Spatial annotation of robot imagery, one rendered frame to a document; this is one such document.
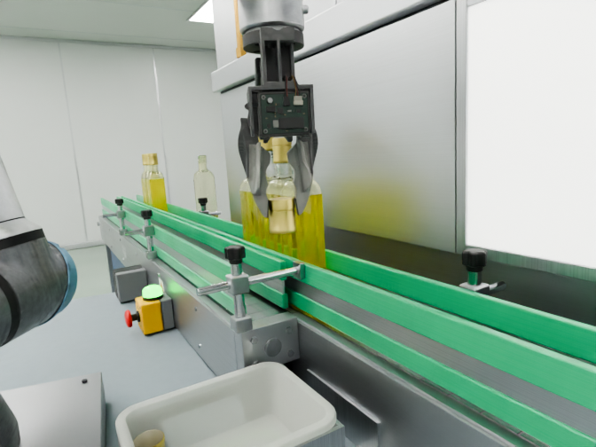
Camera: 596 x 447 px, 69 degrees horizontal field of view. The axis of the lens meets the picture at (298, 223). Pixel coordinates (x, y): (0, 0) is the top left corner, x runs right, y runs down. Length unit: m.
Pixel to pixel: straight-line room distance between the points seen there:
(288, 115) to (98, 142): 6.13
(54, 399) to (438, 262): 0.61
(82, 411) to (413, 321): 0.47
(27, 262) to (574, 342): 0.64
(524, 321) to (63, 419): 0.59
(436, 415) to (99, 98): 6.36
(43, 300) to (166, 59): 6.33
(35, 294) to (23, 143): 5.90
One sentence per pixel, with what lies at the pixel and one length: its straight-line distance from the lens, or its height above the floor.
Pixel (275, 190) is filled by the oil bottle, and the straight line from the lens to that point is 0.75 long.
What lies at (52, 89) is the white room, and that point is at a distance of 6.60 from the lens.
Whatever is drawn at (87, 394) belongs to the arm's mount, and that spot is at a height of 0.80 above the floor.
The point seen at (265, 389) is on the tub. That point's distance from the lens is 0.66.
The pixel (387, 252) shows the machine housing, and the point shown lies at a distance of 0.80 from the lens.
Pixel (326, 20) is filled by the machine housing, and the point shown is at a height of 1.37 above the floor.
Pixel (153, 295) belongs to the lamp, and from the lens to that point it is 1.03.
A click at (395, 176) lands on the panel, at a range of 0.72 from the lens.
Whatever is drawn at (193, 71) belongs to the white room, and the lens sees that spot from 6.98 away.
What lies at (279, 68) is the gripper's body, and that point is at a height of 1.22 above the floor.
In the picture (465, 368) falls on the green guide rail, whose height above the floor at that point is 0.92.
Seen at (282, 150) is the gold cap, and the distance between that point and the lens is 0.76.
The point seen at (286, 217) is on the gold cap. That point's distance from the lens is 0.54.
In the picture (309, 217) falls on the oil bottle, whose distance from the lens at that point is 0.70.
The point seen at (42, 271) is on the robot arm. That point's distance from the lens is 0.69.
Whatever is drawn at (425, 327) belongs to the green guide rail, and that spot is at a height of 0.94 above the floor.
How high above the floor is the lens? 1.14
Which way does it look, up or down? 10 degrees down
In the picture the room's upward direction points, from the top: 4 degrees counter-clockwise
